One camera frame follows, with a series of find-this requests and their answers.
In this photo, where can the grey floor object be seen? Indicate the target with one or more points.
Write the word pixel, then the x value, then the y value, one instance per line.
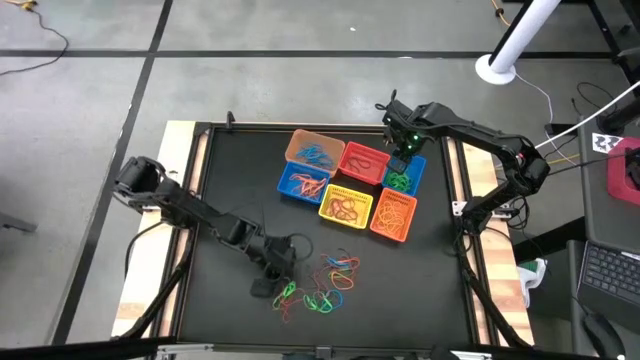
pixel 17 222

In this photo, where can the red rubber band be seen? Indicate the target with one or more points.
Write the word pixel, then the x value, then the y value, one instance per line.
pixel 342 210
pixel 286 314

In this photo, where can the green rubber band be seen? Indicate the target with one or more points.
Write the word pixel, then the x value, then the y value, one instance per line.
pixel 312 303
pixel 289 289
pixel 327 300
pixel 399 182
pixel 340 274

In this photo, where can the white green object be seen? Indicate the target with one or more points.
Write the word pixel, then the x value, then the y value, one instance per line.
pixel 532 280

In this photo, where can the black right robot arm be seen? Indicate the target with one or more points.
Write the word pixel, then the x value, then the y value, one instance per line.
pixel 495 142

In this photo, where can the dark grey desk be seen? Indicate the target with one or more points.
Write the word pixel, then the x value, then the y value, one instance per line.
pixel 600 210

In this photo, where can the white pole with round base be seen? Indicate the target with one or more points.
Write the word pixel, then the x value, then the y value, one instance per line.
pixel 520 30

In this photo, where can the black laptop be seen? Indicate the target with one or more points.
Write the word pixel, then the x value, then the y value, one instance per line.
pixel 612 272

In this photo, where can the peach plastic bin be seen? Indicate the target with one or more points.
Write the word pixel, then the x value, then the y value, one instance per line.
pixel 330 145

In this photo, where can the black stand base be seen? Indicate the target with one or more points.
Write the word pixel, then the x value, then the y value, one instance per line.
pixel 620 117

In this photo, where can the red plastic container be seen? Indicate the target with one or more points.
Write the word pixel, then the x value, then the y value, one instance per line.
pixel 622 172

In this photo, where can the blue plastic basket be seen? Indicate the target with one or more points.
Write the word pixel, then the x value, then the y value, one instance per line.
pixel 417 172
pixel 285 185

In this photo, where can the yellow plastic basket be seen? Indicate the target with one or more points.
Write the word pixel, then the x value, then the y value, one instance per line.
pixel 365 207

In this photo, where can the white metal bracket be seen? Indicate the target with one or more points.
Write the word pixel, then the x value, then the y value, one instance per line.
pixel 470 354
pixel 185 349

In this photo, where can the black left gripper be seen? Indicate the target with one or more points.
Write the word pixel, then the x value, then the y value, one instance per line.
pixel 272 252

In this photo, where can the white black marker tag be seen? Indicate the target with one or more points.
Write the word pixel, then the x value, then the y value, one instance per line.
pixel 606 142

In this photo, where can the pile of coloured rubber bands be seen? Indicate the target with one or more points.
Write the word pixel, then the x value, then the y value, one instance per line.
pixel 356 260

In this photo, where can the black frame crossbar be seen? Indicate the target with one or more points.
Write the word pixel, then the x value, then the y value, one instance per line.
pixel 75 350

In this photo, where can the red plastic basket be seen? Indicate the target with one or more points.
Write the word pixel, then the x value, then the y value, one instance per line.
pixel 380 167

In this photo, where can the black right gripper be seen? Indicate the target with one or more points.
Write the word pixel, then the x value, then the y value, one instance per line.
pixel 402 127

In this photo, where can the orange rubber band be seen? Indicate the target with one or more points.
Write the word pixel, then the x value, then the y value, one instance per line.
pixel 345 287

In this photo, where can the black computer mouse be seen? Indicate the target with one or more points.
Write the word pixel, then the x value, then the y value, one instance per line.
pixel 602 335

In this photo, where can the orange rubber bands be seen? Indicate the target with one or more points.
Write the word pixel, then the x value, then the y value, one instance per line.
pixel 306 188

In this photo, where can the yellow rubber band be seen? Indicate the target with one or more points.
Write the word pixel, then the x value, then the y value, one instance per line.
pixel 392 217

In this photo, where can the orange plastic basket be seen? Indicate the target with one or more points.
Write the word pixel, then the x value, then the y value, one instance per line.
pixel 410 200

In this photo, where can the black table clamp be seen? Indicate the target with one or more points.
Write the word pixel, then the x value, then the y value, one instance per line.
pixel 230 120

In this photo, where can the black power adapter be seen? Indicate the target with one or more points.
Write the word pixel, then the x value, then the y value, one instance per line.
pixel 561 129

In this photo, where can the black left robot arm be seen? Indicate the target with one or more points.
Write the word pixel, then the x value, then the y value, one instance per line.
pixel 190 210

